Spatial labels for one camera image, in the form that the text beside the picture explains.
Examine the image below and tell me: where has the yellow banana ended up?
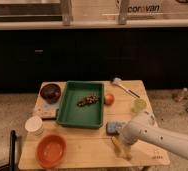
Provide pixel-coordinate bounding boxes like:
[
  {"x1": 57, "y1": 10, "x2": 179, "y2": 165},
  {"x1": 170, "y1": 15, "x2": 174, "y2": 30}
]
[{"x1": 111, "y1": 137, "x2": 126, "y2": 158}]

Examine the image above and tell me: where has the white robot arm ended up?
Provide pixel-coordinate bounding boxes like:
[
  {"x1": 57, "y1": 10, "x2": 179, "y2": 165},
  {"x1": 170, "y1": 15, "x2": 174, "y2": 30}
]
[{"x1": 119, "y1": 112, "x2": 188, "y2": 160}]

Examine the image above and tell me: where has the red bowl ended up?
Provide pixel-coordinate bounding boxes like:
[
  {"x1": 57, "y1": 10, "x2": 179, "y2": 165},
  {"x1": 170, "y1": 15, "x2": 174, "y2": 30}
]
[{"x1": 35, "y1": 134, "x2": 67, "y2": 169}]

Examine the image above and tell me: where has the dark brown bowl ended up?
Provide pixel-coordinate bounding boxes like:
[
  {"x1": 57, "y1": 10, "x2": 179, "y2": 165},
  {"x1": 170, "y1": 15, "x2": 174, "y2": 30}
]
[{"x1": 40, "y1": 83, "x2": 61, "y2": 104}]

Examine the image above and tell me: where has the blue sponge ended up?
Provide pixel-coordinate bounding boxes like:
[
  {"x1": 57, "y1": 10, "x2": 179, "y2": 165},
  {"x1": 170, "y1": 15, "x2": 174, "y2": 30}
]
[{"x1": 106, "y1": 121, "x2": 125, "y2": 135}]

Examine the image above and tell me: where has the yellow-green translucent cup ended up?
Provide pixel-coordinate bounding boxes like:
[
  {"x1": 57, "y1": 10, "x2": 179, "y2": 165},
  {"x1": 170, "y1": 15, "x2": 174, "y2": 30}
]
[{"x1": 132, "y1": 98, "x2": 147, "y2": 113}]

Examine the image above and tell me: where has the green plastic tray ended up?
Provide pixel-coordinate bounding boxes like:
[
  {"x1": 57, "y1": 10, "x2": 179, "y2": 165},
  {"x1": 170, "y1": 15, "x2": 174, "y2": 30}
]
[{"x1": 56, "y1": 81, "x2": 104, "y2": 129}]

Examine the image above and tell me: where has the orange tomato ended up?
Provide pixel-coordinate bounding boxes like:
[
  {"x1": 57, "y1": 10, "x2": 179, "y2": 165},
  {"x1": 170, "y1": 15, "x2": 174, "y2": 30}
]
[{"x1": 104, "y1": 93, "x2": 115, "y2": 105}]

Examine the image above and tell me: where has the wooden folding table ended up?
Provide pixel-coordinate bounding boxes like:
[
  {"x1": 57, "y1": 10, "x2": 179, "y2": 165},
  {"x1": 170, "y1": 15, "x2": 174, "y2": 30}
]
[{"x1": 18, "y1": 81, "x2": 170, "y2": 170}]

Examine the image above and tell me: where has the brown food pile in tray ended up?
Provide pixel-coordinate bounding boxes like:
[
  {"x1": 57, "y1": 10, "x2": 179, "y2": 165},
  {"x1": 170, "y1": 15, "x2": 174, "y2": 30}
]
[{"x1": 77, "y1": 95, "x2": 99, "y2": 107}]

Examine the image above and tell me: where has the small wooden cutting board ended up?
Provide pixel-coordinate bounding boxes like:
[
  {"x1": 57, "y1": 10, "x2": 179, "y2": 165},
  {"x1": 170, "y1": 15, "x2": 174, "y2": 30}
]
[{"x1": 33, "y1": 103, "x2": 59, "y2": 119}]

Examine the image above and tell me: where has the white paper cup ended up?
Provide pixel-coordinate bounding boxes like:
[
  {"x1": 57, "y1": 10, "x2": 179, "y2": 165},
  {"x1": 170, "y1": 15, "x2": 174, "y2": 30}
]
[{"x1": 25, "y1": 116, "x2": 43, "y2": 135}]

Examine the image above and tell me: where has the white box with lettering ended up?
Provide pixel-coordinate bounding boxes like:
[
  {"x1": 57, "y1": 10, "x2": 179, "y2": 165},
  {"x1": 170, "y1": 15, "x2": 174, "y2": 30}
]
[{"x1": 128, "y1": 0, "x2": 163, "y2": 14}]

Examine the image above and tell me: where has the black chair frame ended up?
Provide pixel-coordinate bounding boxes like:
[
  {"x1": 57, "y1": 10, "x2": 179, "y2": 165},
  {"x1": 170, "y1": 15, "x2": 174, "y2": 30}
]
[{"x1": 0, "y1": 130, "x2": 17, "y2": 171}]

